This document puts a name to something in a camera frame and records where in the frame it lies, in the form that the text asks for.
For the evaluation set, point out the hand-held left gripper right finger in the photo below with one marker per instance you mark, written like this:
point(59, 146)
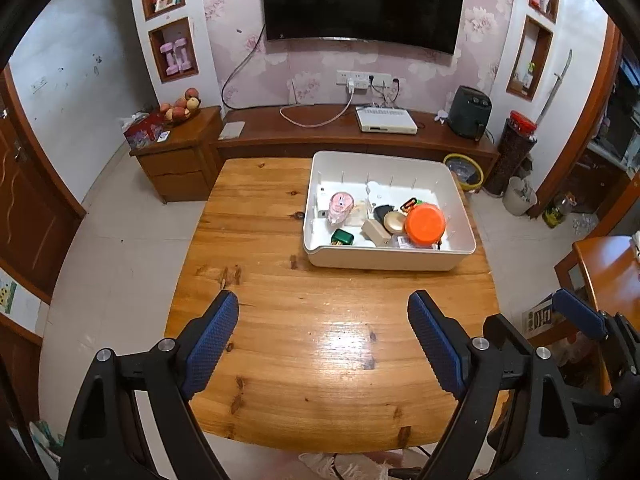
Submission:
point(437, 345)

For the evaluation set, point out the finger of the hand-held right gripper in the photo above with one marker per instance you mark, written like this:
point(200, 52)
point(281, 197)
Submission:
point(505, 335)
point(580, 312)

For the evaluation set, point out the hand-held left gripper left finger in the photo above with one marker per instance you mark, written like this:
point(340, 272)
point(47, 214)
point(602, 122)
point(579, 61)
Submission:
point(210, 345)

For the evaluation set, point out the white plastic storage bin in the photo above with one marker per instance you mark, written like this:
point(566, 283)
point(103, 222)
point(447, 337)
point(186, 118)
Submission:
point(390, 257)

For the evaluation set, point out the clear case with card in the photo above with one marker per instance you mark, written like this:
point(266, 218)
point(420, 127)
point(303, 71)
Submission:
point(402, 241)

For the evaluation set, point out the orange round container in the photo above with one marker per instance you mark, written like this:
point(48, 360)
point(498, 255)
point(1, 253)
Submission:
point(425, 223)

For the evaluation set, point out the gold round compact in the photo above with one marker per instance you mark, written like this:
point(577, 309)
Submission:
point(395, 221)

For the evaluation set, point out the beige box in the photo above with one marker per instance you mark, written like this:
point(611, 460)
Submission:
point(374, 230)

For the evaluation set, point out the green perfume bottle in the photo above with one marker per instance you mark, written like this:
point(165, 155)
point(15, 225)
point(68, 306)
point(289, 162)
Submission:
point(342, 236)

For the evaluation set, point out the black power adapter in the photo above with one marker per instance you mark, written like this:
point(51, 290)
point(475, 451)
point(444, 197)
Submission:
point(382, 211)

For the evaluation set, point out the small clear plastic box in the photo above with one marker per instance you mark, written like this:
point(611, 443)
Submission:
point(356, 217)

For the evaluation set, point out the white plastic tool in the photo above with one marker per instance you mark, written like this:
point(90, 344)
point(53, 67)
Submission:
point(377, 192)

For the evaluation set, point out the pink correction tape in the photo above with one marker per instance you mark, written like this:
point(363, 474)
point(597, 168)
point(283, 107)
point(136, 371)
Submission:
point(341, 205)

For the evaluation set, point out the white charger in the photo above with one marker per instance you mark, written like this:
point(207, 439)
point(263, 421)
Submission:
point(322, 202)

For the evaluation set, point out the printed cardboard box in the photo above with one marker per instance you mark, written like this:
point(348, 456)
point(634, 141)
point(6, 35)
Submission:
point(537, 317)

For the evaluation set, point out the clear plastic bag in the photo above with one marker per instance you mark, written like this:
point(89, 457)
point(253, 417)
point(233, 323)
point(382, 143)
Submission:
point(577, 355)

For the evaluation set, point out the yellow oil bottle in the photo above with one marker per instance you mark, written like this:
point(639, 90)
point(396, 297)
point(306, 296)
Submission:
point(557, 212)

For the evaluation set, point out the white bucket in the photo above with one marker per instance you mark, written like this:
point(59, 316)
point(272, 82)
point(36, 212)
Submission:
point(519, 200)

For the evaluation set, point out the tall dark canister red lid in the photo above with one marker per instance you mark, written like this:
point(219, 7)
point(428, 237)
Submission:
point(510, 160)

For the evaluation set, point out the yellow waste bin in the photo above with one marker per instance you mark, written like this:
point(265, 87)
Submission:
point(464, 170)

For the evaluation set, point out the wooden side cabinet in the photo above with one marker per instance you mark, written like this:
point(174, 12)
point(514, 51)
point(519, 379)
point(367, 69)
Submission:
point(175, 170)

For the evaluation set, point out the small white card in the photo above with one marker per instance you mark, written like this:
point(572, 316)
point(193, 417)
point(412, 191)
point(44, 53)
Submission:
point(164, 136)

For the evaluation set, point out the grey pad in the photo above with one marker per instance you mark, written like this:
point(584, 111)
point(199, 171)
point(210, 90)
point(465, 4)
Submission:
point(231, 130)

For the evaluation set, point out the long wooden television console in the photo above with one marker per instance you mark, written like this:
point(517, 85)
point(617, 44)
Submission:
point(280, 137)

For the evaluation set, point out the brown wooden door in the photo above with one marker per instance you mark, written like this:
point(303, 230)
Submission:
point(35, 210)

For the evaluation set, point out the red tissue box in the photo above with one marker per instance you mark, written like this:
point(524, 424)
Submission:
point(145, 132)

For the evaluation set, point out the black air fryer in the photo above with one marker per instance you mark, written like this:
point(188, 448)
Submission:
point(470, 112)

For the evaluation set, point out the long sheathed sword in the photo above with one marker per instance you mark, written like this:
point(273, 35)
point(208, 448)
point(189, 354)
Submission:
point(555, 85)

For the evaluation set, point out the white set-top box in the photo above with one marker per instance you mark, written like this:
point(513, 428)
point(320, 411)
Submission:
point(386, 120)

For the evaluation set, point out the small bottle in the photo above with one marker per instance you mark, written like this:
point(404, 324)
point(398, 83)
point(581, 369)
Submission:
point(528, 76)

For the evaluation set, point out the black television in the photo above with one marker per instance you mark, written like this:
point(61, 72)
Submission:
point(360, 0)

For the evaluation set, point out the yellow patterned wall poster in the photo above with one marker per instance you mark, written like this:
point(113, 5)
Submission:
point(7, 299)

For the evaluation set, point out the white wall sockets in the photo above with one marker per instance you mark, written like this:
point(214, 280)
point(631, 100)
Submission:
point(360, 79)

